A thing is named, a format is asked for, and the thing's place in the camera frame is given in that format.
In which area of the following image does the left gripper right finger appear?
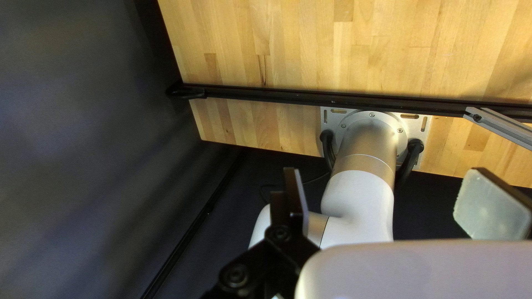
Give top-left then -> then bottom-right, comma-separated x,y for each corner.
453,167 -> 532,241

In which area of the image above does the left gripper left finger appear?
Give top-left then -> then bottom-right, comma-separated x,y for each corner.
201,167 -> 321,299

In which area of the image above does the black base cable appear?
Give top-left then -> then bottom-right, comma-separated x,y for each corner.
397,139 -> 425,185
319,130 -> 336,172

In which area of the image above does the black frame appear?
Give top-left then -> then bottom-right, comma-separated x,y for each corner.
140,80 -> 532,299

